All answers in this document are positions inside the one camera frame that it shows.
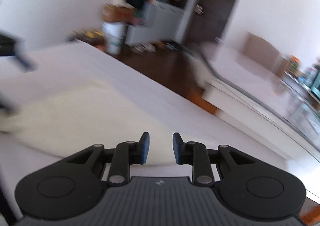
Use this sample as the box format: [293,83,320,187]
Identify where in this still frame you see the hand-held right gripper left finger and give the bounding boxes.
[64,132,151,187]

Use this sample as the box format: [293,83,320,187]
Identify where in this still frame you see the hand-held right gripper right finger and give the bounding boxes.
[172,132,253,187]

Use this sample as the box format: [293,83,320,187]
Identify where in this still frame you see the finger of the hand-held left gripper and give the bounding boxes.
[0,31,38,72]
[0,95,20,117]

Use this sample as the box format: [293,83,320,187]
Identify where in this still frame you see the cream fluffy towel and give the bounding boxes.
[0,76,175,167]

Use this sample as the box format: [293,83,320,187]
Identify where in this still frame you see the white bucket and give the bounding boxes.
[102,22,127,55]

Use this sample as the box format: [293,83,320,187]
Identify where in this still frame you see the white glass-topped side table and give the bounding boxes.
[200,41,320,162]

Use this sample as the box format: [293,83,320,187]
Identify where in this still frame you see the row of shoes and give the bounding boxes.
[131,40,185,53]

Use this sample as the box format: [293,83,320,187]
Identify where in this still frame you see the cardboard box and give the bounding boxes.
[102,3,137,26]

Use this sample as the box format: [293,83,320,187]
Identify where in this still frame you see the grey low cabinet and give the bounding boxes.
[125,3,188,47]

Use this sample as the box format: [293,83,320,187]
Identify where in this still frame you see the brown door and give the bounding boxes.
[184,0,243,45]

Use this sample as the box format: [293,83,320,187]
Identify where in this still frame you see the orange-lidded jar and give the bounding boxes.
[287,56,301,72]

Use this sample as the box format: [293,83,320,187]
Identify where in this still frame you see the teal toaster oven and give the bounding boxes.
[304,66,320,99]

